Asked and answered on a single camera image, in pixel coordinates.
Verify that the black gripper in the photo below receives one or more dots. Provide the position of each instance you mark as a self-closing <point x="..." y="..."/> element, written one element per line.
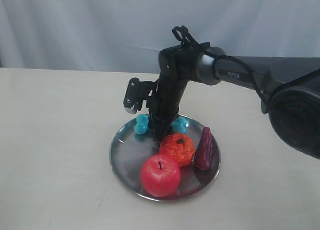
<point x="164" y="105"/>

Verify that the turquoise toy bone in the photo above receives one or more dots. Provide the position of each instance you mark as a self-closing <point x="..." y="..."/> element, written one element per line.
<point x="179" y="125"/>

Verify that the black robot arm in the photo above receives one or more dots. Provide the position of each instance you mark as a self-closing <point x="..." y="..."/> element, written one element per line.
<point x="288" y="87"/>

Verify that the orange toy fruit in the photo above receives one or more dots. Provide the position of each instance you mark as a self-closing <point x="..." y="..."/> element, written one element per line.
<point x="178" y="146"/>

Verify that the round silver metal plate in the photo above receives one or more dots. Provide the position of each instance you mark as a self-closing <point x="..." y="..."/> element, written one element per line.
<point x="128" y="151"/>

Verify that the red toy apple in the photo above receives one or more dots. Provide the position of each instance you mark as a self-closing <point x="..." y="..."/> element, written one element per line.
<point x="160" y="175"/>

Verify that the purple toy sweet potato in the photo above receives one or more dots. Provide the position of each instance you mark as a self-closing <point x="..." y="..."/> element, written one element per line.
<point x="204" y="153"/>

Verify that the pale blue backdrop cloth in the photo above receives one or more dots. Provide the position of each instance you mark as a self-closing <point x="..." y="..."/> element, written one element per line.
<point x="126" y="35"/>

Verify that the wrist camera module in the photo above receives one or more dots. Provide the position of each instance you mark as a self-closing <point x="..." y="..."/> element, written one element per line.
<point x="136" y="93"/>

